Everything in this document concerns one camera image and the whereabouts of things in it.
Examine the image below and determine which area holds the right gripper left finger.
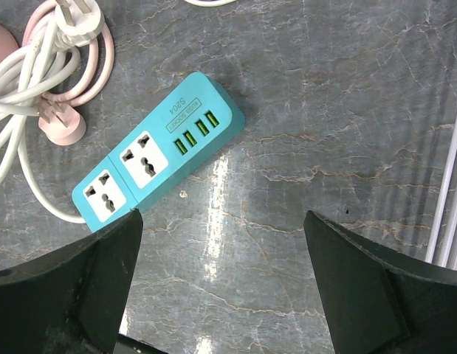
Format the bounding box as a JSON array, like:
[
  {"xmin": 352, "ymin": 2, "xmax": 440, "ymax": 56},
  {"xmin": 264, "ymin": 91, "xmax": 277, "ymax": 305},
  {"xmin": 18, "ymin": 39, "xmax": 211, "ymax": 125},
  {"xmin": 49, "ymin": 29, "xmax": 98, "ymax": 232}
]
[{"xmin": 0, "ymin": 210, "xmax": 142, "ymax": 353}]

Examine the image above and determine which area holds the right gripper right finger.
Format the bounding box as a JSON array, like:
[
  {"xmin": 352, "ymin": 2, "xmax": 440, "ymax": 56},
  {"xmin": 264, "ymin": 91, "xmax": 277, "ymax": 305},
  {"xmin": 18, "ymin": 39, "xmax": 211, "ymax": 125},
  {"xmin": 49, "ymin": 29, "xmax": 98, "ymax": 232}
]
[{"xmin": 303, "ymin": 211, "xmax": 457, "ymax": 353}]

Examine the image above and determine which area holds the pink cable with plug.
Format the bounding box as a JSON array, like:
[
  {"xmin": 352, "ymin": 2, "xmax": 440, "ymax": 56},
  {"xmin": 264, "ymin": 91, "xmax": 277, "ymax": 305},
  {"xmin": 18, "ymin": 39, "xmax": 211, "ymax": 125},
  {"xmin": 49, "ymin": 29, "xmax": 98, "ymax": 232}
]
[{"xmin": 22, "ymin": 0, "xmax": 115, "ymax": 147}]

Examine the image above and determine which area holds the teal power strip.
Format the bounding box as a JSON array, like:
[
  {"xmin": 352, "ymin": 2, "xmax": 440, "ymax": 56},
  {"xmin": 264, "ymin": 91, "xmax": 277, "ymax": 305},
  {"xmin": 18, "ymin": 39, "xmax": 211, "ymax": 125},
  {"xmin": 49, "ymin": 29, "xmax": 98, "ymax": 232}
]
[{"xmin": 72, "ymin": 72, "xmax": 246, "ymax": 232}]

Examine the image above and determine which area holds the pink round socket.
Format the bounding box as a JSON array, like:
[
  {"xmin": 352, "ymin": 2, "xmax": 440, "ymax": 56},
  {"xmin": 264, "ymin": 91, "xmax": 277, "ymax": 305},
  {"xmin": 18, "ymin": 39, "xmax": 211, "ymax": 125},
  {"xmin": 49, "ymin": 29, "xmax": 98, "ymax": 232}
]
[{"xmin": 0, "ymin": 25, "xmax": 19, "ymax": 64}]

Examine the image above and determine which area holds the white usb cable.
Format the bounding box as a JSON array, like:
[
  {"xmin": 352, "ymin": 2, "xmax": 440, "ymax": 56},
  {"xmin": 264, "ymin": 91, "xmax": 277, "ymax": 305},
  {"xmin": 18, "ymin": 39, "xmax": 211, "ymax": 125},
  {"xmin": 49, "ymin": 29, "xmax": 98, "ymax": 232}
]
[{"xmin": 183, "ymin": 0, "xmax": 238, "ymax": 7}]

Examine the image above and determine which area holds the white wire dish rack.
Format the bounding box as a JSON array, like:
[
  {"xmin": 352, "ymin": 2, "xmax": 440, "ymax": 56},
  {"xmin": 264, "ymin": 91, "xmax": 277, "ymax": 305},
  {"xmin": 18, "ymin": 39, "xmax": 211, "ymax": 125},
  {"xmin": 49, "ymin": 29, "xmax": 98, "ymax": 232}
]
[{"xmin": 425, "ymin": 114, "xmax": 457, "ymax": 267}]

